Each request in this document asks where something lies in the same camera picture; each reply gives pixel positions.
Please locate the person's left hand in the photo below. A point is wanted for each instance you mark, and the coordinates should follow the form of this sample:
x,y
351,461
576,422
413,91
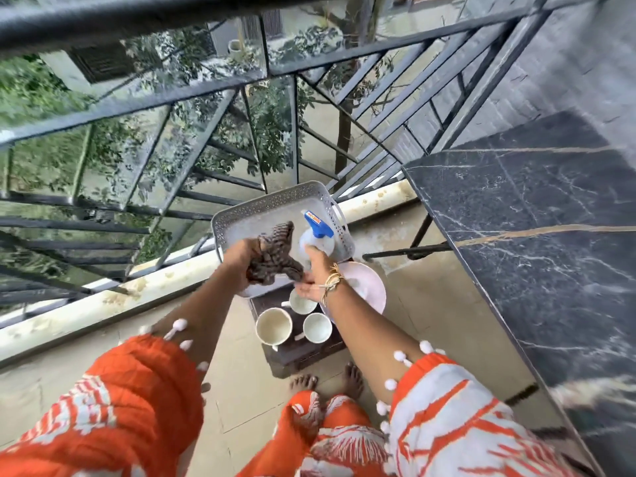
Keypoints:
x,y
236,260

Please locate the person's right hand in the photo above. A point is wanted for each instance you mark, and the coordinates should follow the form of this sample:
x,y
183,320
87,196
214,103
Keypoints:
x,y
318,273

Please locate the person's right thumb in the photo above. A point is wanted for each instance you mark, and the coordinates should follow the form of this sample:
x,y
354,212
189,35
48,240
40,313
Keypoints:
x,y
313,254

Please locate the white spray bottle blue trigger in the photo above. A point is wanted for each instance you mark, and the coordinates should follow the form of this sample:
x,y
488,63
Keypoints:
x,y
318,233

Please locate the brown patterned cloth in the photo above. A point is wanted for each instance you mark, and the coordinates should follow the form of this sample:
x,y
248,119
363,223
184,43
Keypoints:
x,y
276,255

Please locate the person's right forearm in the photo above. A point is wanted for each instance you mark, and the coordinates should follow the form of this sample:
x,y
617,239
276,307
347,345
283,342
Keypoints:
x,y
367,337

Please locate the person's left forearm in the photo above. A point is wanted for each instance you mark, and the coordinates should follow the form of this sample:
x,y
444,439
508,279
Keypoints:
x,y
196,315

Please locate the small white cup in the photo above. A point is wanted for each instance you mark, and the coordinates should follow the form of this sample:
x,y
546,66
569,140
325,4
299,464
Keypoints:
x,y
302,302
318,327

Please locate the pink round plate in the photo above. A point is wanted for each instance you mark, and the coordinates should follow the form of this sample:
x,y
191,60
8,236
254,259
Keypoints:
x,y
365,288

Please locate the grey perforated plastic tray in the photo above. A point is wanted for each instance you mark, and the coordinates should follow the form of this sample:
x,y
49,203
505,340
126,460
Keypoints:
x,y
258,218

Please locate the large white cup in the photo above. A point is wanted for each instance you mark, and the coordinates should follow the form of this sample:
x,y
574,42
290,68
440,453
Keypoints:
x,y
274,326

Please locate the dark brown low stool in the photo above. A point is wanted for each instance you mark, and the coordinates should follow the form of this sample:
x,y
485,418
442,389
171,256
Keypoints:
x,y
298,352

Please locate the person's left foot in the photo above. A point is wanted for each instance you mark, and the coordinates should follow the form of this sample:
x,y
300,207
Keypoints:
x,y
304,382

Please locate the person's foot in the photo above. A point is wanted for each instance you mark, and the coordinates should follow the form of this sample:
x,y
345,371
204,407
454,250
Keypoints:
x,y
304,382
354,380

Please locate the person's right foot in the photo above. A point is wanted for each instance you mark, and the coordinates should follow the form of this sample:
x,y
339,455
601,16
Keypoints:
x,y
354,380

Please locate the green leafy tree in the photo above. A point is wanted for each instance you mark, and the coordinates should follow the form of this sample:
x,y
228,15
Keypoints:
x,y
348,119

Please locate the orange white patterned trousers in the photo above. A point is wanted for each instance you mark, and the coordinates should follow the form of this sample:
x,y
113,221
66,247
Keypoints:
x,y
343,442

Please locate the white concrete curb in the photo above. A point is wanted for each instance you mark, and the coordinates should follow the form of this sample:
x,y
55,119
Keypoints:
x,y
124,298

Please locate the black metal balcony railing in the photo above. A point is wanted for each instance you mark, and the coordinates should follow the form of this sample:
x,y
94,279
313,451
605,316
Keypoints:
x,y
164,96

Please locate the black marble table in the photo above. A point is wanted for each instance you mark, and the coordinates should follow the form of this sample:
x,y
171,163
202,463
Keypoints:
x,y
536,218

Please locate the orange white patterned top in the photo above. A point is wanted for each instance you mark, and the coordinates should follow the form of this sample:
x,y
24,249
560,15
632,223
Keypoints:
x,y
124,407

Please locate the grey building with vents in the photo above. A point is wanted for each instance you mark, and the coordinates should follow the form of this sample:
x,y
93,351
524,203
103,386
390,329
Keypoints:
x,y
114,62

